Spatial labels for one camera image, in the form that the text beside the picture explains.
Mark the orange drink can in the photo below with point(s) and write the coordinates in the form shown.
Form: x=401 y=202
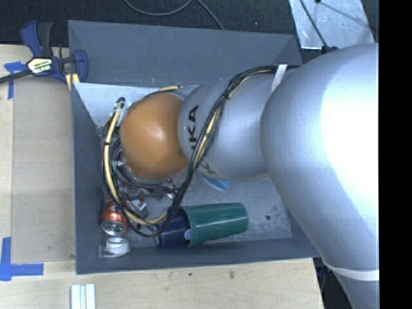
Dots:
x=111 y=219

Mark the dark blue cup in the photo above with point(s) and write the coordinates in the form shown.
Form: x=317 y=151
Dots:
x=172 y=235

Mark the dark green plastic cup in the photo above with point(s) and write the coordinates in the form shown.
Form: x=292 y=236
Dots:
x=215 y=221

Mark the blue sponge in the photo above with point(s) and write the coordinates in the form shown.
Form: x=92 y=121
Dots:
x=219 y=184

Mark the pale wood board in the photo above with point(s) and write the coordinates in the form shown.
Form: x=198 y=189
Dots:
x=42 y=172

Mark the grey metal bin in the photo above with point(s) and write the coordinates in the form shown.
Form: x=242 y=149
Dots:
x=180 y=53

